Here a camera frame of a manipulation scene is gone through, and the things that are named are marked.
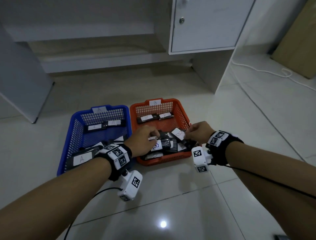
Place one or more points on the person's right forearm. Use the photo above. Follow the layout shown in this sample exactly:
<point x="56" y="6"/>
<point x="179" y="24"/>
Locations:
<point x="276" y="178"/>

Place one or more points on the white cabinet door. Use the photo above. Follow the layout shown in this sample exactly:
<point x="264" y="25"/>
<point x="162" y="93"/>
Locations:
<point x="207" y="24"/>

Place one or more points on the person's right hand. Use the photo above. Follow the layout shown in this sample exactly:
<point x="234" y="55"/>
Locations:
<point x="200" y="132"/>

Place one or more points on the person's left hand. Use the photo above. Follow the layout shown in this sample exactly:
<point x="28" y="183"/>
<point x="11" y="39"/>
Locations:
<point x="142" y="142"/>

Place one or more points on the person's left forearm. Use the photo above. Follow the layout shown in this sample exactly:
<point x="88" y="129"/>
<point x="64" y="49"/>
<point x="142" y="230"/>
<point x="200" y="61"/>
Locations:
<point x="49" y="200"/>

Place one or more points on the blue plastic basket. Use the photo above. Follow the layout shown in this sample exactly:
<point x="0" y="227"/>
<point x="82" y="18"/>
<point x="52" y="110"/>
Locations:
<point x="74" y="138"/>

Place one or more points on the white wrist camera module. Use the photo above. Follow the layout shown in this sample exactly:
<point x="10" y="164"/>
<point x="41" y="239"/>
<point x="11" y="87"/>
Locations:
<point x="200" y="158"/>
<point x="130" y="185"/>

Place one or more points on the orange plastic basket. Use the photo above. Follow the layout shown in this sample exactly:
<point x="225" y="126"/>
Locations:
<point x="180" y="111"/>

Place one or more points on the white desk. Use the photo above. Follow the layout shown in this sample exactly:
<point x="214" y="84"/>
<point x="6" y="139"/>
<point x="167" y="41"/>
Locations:
<point x="22" y="86"/>

